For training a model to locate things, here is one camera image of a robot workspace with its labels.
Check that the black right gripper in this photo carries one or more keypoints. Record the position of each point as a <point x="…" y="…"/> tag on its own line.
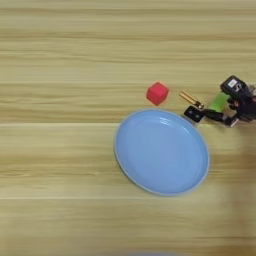
<point x="246" y="108"/>

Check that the green rectangular block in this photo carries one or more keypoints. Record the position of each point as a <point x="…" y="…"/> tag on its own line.
<point x="219" y="101"/>

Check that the light blue round plate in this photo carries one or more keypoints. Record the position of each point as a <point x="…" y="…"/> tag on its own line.
<point x="161" y="153"/>

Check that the brass cylinder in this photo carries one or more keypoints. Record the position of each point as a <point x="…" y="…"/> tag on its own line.
<point x="190" y="99"/>

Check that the black box with white label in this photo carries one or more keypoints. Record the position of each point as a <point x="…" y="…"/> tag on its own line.
<point x="234" y="85"/>

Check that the red cube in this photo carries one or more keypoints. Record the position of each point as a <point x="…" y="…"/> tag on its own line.
<point x="157" y="94"/>

